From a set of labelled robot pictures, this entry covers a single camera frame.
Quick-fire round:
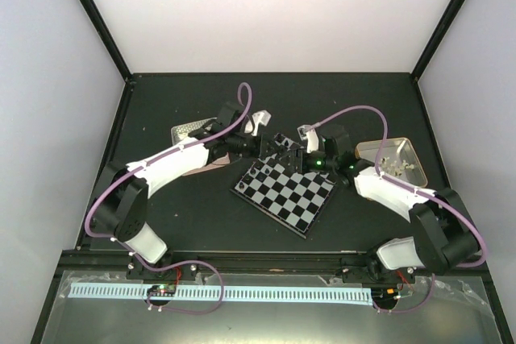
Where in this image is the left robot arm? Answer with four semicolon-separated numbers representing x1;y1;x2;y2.
85;103;279;279

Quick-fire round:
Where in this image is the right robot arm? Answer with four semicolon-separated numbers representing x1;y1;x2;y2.
278;126;483;282

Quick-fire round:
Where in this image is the white chess pieces pile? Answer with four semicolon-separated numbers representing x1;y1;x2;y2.
380;157;415;177

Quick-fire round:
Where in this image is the small circuit board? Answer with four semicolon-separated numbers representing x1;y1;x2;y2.
147;284;177;297

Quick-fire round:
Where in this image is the black and white chessboard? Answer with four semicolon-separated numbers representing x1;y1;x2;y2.
231;156;336;238

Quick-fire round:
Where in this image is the pink metal tin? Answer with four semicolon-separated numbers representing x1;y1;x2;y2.
170;118;231;176

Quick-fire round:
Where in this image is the orange metal tin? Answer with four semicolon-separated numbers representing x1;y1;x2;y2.
355;137;428;188

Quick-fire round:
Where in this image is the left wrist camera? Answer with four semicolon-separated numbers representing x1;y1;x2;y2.
245;110;272;136

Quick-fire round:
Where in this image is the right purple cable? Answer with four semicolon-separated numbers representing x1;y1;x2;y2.
306;105;489;316

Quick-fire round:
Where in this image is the light blue slotted cable duct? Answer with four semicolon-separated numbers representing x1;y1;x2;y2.
68;283;373;306

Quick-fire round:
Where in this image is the black aluminium rail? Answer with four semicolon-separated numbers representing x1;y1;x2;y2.
64;250;416;280

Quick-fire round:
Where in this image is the right black frame post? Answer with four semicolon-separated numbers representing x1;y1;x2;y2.
410;0;466;81

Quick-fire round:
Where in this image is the black frame post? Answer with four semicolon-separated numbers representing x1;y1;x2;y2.
79;0;132;81
410;0;466;81

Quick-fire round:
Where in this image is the left black frame post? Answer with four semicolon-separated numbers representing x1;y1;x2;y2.
79;0;132;81

